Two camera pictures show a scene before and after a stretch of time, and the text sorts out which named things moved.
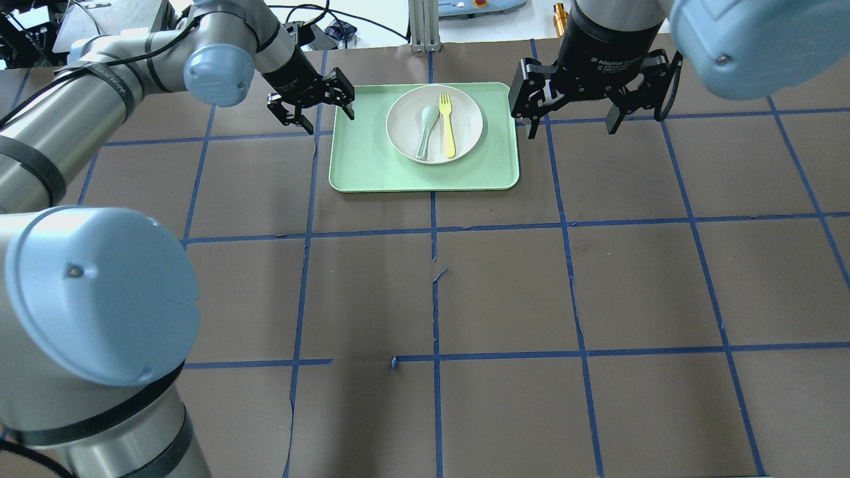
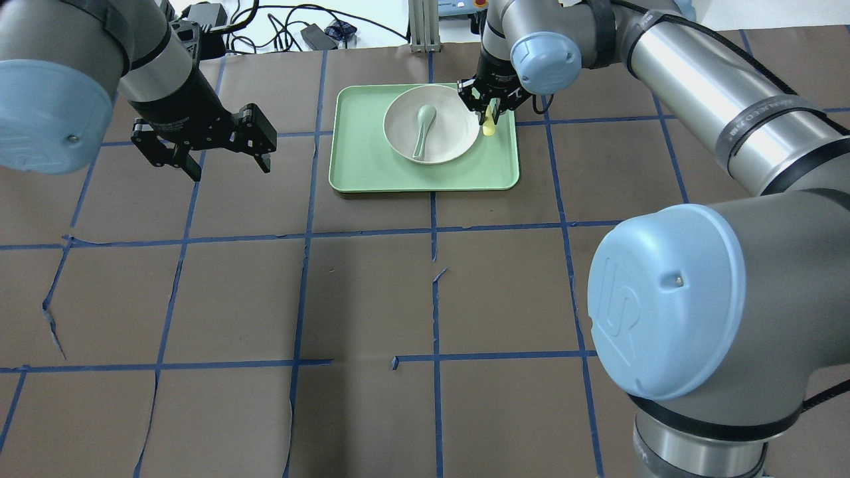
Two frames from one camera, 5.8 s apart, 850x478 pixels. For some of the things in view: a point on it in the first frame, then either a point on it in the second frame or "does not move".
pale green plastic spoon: x=429 y=114 does not move
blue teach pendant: x=447 y=8 does not move
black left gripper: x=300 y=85 -> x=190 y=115
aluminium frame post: x=424 y=26 does not move
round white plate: x=404 y=124 does not move
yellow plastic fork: x=445 y=107 -> x=488 y=125
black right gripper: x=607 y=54 -> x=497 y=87
